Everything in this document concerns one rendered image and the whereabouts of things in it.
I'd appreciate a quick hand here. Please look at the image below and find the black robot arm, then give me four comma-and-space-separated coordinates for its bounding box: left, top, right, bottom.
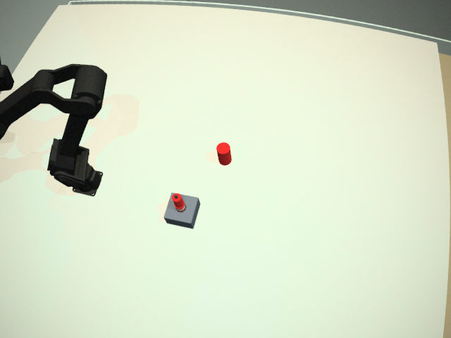
0, 64, 107, 196

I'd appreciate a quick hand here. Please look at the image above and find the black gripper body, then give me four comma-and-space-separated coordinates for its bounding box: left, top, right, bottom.
0, 65, 14, 91

